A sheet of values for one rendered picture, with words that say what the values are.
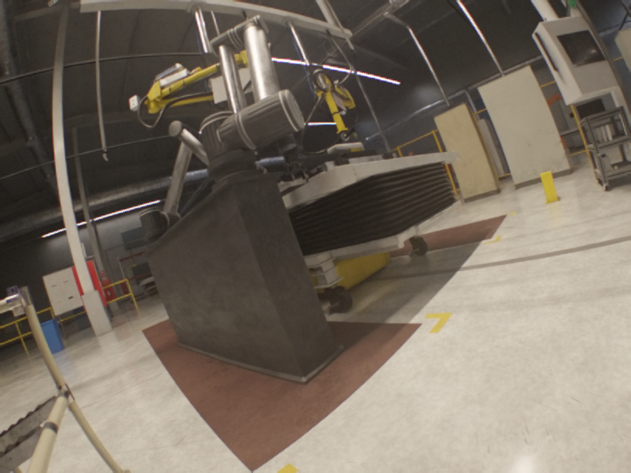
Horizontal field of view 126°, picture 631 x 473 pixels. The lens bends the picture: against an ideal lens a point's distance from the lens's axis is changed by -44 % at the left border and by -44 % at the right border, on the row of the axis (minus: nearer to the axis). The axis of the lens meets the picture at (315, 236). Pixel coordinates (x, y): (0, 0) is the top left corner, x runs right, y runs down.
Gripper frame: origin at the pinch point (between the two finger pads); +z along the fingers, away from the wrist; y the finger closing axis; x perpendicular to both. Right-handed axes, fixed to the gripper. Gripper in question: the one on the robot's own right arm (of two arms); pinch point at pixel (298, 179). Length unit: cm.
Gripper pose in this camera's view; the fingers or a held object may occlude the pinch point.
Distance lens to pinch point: 160.2
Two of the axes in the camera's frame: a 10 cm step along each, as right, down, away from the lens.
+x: 6.9, -2.2, -6.9
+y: -6.4, 2.6, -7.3
